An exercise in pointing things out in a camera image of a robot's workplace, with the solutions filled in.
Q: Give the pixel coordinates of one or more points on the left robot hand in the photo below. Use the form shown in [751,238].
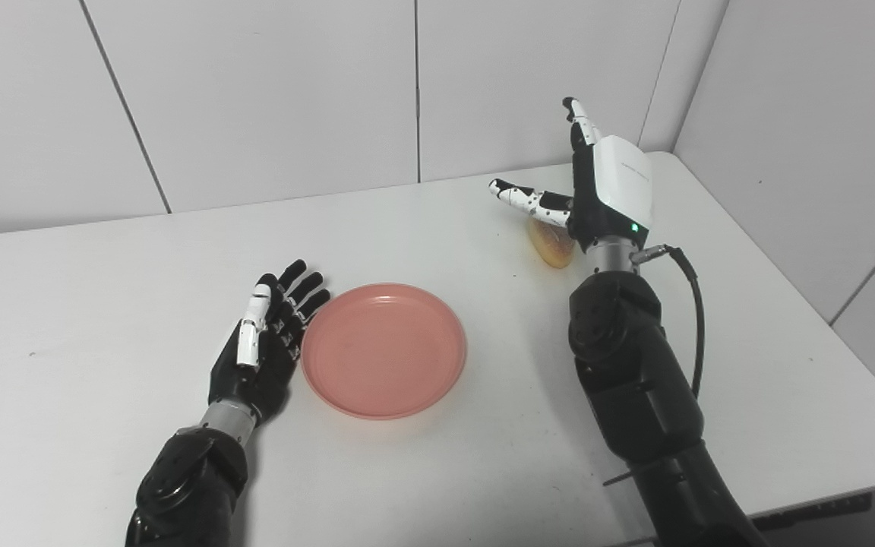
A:
[263,349]

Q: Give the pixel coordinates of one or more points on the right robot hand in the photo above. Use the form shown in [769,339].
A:
[604,190]

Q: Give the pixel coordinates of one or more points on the bread roll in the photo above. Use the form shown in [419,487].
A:
[551,241]

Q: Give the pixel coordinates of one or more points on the pink plate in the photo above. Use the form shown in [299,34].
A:
[383,350]

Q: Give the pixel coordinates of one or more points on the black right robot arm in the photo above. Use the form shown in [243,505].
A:
[642,395]

